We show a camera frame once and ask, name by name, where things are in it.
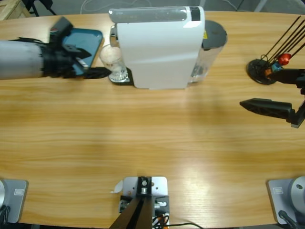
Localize black base power cable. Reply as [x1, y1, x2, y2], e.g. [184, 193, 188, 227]
[278, 209, 300, 229]
[0, 205, 11, 224]

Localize wooden crate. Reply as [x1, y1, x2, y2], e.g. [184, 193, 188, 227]
[0, 0, 31, 21]

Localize white block with dark post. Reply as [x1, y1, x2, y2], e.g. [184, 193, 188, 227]
[109, 176, 170, 229]

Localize black machine power cable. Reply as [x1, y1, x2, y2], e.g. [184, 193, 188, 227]
[224, 0, 240, 12]

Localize black capsule holder with rods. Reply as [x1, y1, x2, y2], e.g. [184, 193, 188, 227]
[246, 15, 305, 85]

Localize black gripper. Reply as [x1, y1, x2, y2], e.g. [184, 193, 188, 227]
[41, 44, 112, 80]
[239, 68, 305, 128]

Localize black stand legs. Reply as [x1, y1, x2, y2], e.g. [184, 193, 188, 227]
[22, 0, 58, 17]

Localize red coffee capsule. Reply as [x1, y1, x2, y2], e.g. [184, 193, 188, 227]
[278, 53, 291, 65]

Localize black cable under camera post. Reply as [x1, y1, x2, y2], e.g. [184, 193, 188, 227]
[166, 222, 208, 229]

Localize white frame leg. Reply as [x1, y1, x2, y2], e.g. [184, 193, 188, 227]
[254, 0, 271, 12]

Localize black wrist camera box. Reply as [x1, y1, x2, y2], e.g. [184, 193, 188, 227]
[50, 16, 73, 42]

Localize teal plastic tray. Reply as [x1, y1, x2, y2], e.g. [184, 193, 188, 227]
[61, 28, 105, 78]

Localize white capsule coffee machine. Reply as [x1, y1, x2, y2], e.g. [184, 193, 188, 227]
[108, 6, 206, 91]

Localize clear glass cup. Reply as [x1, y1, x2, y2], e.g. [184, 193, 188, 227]
[99, 44, 127, 83]

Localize white paper tag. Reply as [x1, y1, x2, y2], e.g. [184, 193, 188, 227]
[110, 180, 124, 194]

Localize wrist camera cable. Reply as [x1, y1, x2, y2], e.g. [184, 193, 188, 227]
[19, 37, 52, 46]

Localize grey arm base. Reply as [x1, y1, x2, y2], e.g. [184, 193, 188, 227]
[266, 176, 305, 225]
[0, 178, 29, 224]

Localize grey coffee machine lever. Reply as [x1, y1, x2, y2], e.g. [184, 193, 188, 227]
[108, 6, 188, 24]

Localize clear water tank grey lid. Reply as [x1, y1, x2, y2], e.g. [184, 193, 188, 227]
[188, 20, 228, 84]

